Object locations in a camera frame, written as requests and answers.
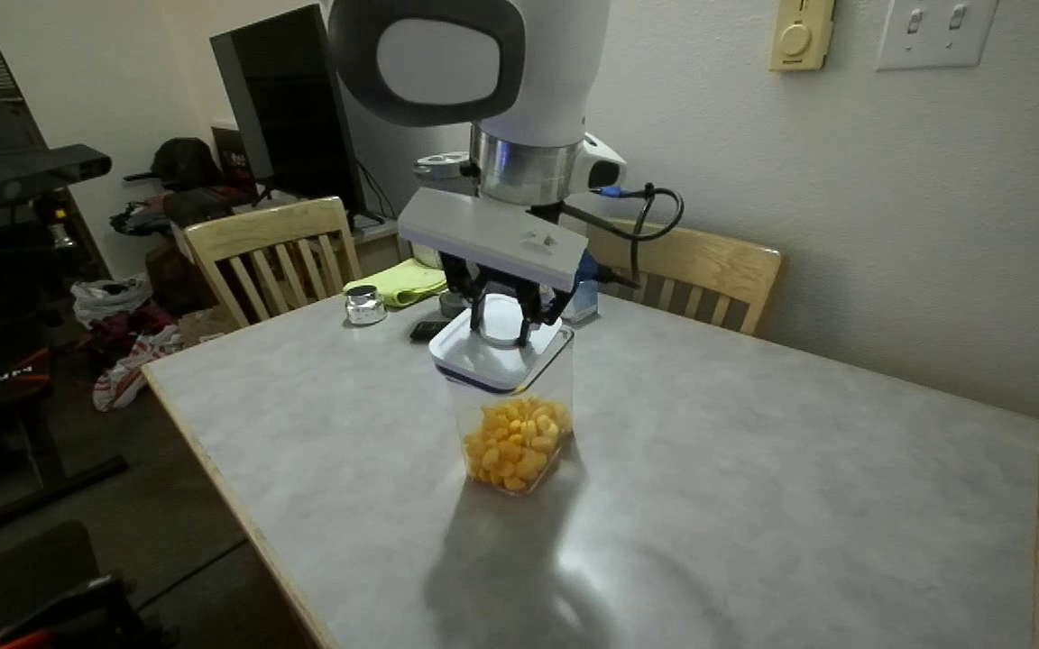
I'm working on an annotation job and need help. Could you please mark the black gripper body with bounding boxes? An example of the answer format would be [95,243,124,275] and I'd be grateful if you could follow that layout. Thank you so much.
[435,253,577,326]

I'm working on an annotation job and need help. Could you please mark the white container lid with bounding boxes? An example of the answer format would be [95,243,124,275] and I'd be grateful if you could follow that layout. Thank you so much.
[426,292,577,396]

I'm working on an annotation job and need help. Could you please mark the clear plastic container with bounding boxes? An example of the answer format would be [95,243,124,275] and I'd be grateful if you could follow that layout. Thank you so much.
[440,344,582,499]

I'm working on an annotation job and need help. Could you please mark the black remote control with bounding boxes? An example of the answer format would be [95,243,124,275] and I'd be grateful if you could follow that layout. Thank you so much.
[406,312,450,344]

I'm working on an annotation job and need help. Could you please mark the lime green cloth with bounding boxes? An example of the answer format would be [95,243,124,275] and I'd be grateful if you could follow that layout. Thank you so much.
[343,255,450,312]

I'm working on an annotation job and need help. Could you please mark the yellow snack pieces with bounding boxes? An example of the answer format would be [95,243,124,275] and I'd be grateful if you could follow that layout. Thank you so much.
[462,394,577,497]

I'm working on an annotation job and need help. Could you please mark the light wooden chair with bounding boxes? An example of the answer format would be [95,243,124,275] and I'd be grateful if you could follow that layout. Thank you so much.
[588,216,788,338]
[182,192,363,330]

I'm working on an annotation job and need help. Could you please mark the black flat screen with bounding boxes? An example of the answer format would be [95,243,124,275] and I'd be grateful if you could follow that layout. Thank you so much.
[204,0,367,219]

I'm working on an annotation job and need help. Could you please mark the black cap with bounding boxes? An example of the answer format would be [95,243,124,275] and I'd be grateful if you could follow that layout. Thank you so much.
[148,132,224,193]

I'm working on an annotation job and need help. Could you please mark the pile of clothes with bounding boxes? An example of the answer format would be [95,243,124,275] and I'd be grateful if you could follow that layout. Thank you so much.
[82,304,243,415]

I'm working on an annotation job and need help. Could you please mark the black red bag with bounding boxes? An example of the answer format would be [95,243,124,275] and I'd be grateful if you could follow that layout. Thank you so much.
[0,574,161,649]

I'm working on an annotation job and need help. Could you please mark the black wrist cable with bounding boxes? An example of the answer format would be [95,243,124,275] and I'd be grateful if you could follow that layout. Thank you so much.
[530,177,690,292]

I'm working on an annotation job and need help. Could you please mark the black bar camera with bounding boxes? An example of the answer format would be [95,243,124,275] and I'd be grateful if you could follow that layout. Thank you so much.
[0,140,117,201]

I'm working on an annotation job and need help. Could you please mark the black stand frame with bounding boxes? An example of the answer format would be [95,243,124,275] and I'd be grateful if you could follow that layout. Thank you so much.
[0,344,130,534]

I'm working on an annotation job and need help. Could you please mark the white light switch plate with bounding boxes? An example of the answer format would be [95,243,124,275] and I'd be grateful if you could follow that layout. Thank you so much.
[872,0,1002,74]

